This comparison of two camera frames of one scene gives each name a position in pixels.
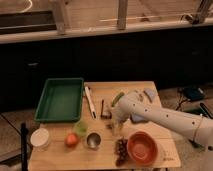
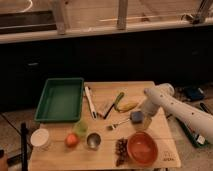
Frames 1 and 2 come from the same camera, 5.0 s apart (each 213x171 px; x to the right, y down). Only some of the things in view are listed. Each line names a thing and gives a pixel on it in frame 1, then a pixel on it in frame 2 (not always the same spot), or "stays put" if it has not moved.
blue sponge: x=136 y=118 stays put
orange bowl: x=142 y=148 stays put
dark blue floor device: x=193 y=93 stays put
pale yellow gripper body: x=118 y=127 → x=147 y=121
